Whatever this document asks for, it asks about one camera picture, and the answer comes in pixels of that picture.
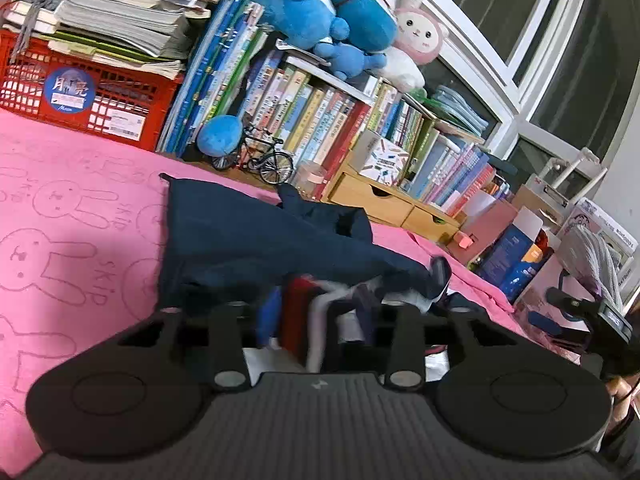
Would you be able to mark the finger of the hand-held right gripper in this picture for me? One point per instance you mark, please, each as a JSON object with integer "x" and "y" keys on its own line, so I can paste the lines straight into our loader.
{"x": 570, "y": 302}
{"x": 546, "y": 322}

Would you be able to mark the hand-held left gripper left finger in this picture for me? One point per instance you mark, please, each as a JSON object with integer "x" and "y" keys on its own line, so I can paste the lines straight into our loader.
{"x": 227, "y": 330}

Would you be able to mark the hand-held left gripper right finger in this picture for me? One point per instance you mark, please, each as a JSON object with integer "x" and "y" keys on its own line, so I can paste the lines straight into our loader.
{"x": 407, "y": 335}

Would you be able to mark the navy and white zip jacket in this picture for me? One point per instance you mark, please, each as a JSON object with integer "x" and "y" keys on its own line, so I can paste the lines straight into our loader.
{"x": 260, "y": 250}

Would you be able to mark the person's right hand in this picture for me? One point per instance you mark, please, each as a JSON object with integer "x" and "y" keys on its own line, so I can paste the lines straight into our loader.
{"x": 624, "y": 396}

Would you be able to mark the pile of grey papers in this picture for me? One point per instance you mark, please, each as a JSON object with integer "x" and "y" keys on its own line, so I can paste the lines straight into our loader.
{"x": 595, "y": 265}

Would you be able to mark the dark blue product box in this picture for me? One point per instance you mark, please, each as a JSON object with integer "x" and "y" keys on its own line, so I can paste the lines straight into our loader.
{"x": 512, "y": 255}

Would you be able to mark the white printed paper bag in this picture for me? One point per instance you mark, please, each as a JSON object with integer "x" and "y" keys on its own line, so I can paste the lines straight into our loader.
{"x": 607, "y": 225}

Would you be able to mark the brown cardboard box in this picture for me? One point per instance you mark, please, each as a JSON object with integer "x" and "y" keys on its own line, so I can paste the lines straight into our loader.
{"x": 542, "y": 205}

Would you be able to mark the pink cardboard box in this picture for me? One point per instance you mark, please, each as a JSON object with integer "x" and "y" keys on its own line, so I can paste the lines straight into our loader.
{"x": 487, "y": 232}

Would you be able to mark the wooden desktop drawer organizer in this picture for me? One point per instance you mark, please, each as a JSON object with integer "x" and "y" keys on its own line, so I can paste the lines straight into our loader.
{"x": 385, "y": 200}

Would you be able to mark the row of pastel spine books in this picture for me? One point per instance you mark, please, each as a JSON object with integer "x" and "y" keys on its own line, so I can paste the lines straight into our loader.
{"x": 450, "y": 170}

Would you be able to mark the miniature black bicycle model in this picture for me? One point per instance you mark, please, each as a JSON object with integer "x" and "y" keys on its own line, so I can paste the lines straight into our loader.
{"x": 265, "y": 160}

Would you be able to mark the white box with colourful print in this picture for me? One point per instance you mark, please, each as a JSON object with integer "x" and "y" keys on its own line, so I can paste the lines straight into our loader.
{"x": 382, "y": 160}

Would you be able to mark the pink rabbit print blanket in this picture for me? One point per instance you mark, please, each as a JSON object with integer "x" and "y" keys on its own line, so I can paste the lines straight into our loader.
{"x": 75, "y": 220}

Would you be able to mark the blue plush ball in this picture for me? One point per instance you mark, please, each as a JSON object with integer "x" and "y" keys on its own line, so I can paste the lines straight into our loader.
{"x": 220, "y": 135}

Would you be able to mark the stack of pale green folders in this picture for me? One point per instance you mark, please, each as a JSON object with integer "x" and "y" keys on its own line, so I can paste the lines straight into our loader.
{"x": 460, "y": 107}

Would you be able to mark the row of colourful shelf books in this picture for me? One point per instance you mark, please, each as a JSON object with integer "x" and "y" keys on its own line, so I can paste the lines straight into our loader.
{"x": 315, "y": 120}

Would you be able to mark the row of tall blue books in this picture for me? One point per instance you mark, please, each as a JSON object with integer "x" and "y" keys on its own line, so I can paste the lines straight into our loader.
{"x": 210, "y": 75}

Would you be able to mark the red plastic crate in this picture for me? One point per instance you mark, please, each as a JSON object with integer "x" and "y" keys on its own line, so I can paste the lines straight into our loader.
{"x": 100, "y": 95}

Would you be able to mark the pink and white rabbit plush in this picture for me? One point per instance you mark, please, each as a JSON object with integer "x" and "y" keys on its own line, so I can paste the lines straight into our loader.
{"x": 417, "y": 35}

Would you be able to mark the blue and white plush cat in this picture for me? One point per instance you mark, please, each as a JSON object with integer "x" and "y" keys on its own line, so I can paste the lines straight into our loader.
{"x": 360, "y": 10}

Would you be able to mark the large blue plush toy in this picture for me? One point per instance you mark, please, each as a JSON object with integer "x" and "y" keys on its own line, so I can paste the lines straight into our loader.
{"x": 295, "y": 7}

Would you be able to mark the stack of papers and booklets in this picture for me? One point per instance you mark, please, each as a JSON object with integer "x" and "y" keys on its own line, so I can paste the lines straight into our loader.
{"x": 120, "y": 15}

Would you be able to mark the white window frame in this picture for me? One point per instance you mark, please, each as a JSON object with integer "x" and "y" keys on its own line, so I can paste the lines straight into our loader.
{"x": 500, "y": 75}

